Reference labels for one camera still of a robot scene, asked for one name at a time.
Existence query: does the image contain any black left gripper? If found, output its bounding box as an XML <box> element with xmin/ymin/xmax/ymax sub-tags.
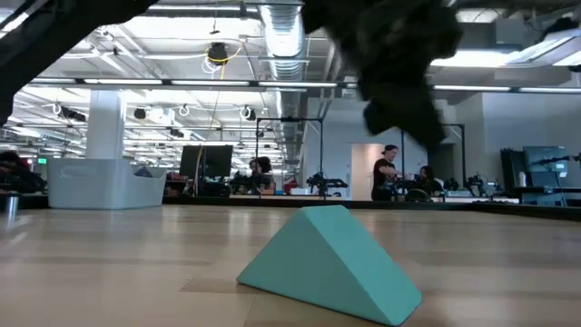
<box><xmin>301</xmin><ymin>0</ymin><xmax>464</xmax><ymax>154</ymax></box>

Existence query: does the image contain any person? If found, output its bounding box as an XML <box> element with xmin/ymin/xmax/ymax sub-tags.
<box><xmin>370</xmin><ymin>144</ymin><xmax>404</xmax><ymax>203</ymax></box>
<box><xmin>0</xmin><ymin>150</ymin><xmax>47</xmax><ymax>195</ymax></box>
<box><xmin>416</xmin><ymin>165</ymin><xmax>445</xmax><ymax>197</ymax></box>
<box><xmin>247</xmin><ymin>156</ymin><xmax>275</xmax><ymax>191</ymax></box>

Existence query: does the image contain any black cabinet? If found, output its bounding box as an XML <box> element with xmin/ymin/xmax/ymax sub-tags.
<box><xmin>500</xmin><ymin>148</ymin><xmax>526</xmax><ymax>192</ymax></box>

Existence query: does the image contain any teal triangular foam prism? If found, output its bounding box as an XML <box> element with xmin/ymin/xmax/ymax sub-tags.
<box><xmin>236</xmin><ymin>204</ymin><xmax>422</xmax><ymax>327</ymax></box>

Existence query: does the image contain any black computer monitor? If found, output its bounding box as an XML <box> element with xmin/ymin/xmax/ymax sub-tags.
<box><xmin>179</xmin><ymin>144</ymin><xmax>234</xmax><ymax>180</ymax></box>

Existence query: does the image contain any overhead light bar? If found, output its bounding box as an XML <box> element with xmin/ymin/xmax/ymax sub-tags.
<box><xmin>29</xmin><ymin>77</ymin><xmax>581</xmax><ymax>94</ymax></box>

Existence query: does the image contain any white building column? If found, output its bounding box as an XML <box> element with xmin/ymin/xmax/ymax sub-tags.
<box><xmin>85</xmin><ymin>89</ymin><xmax>126</xmax><ymax>160</ymax></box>

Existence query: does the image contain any white plastic bin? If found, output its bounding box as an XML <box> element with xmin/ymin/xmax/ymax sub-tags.
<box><xmin>46</xmin><ymin>157</ymin><xmax>168</xmax><ymax>211</ymax></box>

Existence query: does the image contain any silver metal cylinder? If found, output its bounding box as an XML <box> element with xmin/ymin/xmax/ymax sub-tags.
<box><xmin>5</xmin><ymin>192</ymin><xmax>20</xmax><ymax>219</ymax></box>

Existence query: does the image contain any black metal rig frame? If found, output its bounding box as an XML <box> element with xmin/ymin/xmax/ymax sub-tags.
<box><xmin>255</xmin><ymin>116</ymin><xmax>325</xmax><ymax>194</ymax></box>
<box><xmin>399</xmin><ymin>122</ymin><xmax>467</xmax><ymax>188</ymax></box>

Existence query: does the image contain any silver ribbed ventilation duct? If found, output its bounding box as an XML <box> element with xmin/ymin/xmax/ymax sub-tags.
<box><xmin>259</xmin><ymin>3</ymin><xmax>306</xmax><ymax>83</ymax></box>

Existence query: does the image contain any wall-side computer monitor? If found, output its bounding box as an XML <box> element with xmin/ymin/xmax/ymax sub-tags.
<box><xmin>522</xmin><ymin>144</ymin><xmax>569</xmax><ymax>188</ymax></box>

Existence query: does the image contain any black overhead camera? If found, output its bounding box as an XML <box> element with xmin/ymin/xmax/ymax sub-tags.
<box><xmin>206</xmin><ymin>41</ymin><xmax>231</xmax><ymax>65</ymax></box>

